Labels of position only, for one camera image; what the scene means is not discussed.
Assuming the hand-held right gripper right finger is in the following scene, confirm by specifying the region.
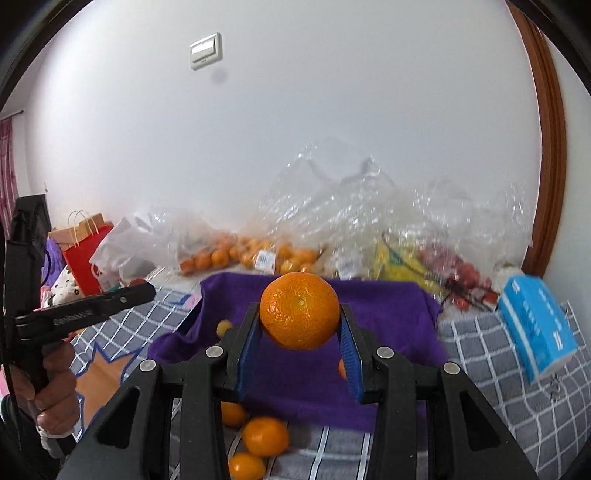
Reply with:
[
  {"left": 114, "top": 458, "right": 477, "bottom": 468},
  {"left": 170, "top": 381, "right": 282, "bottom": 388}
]
[{"left": 339, "top": 303, "right": 539, "bottom": 480}]

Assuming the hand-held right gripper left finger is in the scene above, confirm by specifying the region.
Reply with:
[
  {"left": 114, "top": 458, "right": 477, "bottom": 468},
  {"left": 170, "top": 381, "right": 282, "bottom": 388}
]
[{"left": 55, "top": 302, "right": 264, "bottom": 480}]

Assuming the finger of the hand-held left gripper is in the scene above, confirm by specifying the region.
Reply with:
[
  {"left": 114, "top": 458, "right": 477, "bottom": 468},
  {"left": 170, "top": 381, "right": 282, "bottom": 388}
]
[{"left": 95, "top": 282, "right": 157, "bottom": 320}]

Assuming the purple towel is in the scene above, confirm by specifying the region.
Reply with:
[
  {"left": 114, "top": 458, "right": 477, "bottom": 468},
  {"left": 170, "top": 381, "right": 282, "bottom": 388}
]
[{"left": 148, "top": 272, "right": 451, "bottom": 432}]

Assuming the large orange mandarin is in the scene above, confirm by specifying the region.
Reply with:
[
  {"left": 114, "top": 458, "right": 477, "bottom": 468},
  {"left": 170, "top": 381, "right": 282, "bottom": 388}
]
[{"left": 259, "top": 272, "right": 341, "bottom": 350}]

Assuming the bunch of red fruits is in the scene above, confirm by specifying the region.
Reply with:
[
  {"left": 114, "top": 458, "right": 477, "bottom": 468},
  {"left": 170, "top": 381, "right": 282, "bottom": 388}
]
[{"left": 420, "top": 244, "right": 499, "bottom": 310}]

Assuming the person's left hand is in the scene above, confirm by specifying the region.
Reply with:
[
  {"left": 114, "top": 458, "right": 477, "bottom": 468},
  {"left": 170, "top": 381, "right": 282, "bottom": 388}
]
[{"left": 9, "top": 342, "right": 79, "bottom": 437}]

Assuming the white spotted cloth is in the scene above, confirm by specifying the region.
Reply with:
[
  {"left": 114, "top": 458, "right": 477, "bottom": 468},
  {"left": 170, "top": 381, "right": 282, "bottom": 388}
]
[{"left": 46, "top": 268, "right": 88, "bottom": 306}]

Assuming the white plastic bag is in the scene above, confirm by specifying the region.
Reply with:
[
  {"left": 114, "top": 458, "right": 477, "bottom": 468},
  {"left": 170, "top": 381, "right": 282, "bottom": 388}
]
[{"left": 90, "top": 215, "right": 185, "bottom": 287}]

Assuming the red paper bag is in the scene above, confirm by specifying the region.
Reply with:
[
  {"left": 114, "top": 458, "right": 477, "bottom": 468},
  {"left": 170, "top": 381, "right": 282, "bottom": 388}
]
[{"left": 48, "top": 210, "right": 116, "bottom": 296}]

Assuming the clear plastic bag of oranges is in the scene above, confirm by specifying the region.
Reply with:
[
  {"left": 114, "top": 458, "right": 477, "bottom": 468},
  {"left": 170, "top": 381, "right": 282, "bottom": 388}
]
[
  {"left": 231, "top": 226, "right": 328, "bottom": 278},
  {"left": 134, "top": 208, "right": 241, "bottom": 278}
]

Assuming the yellow packet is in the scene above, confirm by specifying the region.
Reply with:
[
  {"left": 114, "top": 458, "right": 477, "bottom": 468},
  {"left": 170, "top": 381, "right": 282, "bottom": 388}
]
[{"left": 374, "top": 235, "right": 444, "bottom": 296}]

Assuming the red patterned curtain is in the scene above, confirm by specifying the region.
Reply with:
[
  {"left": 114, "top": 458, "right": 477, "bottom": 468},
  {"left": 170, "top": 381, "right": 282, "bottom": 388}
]
[{"left": 0, "top": 115, "right": 19, "bottom": 222}]

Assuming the grey checked blanket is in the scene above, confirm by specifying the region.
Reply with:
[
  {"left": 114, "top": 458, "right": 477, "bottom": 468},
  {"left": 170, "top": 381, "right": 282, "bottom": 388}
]
[{"left": 60, "top": 277, "right": 591, "bottom": 480}]

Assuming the large crumpled clear plastic bag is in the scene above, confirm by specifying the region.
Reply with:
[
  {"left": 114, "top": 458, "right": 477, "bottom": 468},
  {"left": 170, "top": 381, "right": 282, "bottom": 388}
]
[{"left": 256, "top": 138, "right": 534, "bottom": 315}]

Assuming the blue tissue pack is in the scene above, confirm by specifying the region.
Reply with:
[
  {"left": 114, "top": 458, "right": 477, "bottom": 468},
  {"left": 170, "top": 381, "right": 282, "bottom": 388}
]
[{"left": 496, "top": 274, "right": 579, "bottom": 384}]

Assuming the white light switch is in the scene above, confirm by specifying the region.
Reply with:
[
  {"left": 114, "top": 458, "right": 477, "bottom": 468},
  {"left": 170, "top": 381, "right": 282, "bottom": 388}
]
[{"left": 189, "top": 32, "right": 223, "bottom": 71}]

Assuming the brown wooden door frame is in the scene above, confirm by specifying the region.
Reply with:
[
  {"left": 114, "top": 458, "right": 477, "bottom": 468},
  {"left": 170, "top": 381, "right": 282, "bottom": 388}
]
[{"left": 505, "top": 2, "right": 568, "bottom": 278}]

